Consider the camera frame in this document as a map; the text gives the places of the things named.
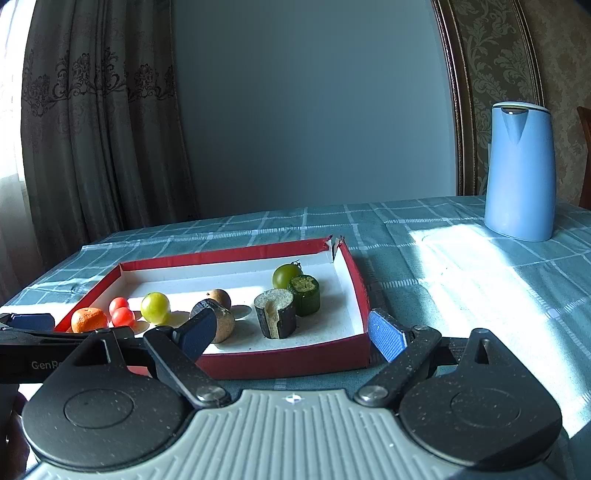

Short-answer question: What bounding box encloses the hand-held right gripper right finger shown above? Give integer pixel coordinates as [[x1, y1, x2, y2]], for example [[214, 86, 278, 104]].
[[355, 308, 523, 409]]

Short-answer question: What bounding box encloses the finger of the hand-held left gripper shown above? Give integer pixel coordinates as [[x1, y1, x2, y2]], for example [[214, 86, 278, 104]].
[[0, 312, 56, 332]]

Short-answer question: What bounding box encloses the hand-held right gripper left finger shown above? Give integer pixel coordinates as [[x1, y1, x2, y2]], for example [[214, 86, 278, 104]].
[[69, 308, 232, 409]]

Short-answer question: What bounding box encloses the eggplant piece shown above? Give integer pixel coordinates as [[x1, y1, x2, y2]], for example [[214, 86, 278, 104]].
[[190, 298, 236, 344], [253, 289, 297, 340]]

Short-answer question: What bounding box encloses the yellow-green tomato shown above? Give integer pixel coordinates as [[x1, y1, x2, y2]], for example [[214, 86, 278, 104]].
[[140, 292, 171, 325]]

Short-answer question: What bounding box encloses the orange tangerine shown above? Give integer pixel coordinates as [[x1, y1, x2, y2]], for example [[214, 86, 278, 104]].
[[71, 307, 110, 334]]

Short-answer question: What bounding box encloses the red cardboard box tray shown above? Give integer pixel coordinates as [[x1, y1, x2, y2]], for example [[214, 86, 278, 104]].
[[54, 235, 373, 381]]

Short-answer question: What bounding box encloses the dark green tomato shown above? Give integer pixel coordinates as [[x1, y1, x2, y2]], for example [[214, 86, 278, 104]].
[[272, 261, 304, 291]]

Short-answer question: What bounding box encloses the green cucumber piece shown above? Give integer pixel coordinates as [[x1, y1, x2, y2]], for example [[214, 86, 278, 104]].
[[287, 274, 321, 318]]

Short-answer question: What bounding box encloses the white sheer curtain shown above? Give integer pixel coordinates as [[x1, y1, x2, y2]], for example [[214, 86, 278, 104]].
[[0, 0, 35, 305]]

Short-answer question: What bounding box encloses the blue electric kettle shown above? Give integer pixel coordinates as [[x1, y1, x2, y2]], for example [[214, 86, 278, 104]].
[[484, 102, 556, 243]]

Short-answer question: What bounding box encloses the brown patterned curtain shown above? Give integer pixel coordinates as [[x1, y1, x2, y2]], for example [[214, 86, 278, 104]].
[[21, 0, 201, 278]]

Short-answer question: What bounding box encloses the wooden chair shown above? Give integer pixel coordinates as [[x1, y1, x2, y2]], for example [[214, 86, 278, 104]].
[[576, 106, 591, 209]]

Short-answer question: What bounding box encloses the dark wooden wall moulding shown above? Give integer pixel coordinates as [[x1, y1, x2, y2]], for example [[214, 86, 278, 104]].
[[431, 0, 490, 197]]

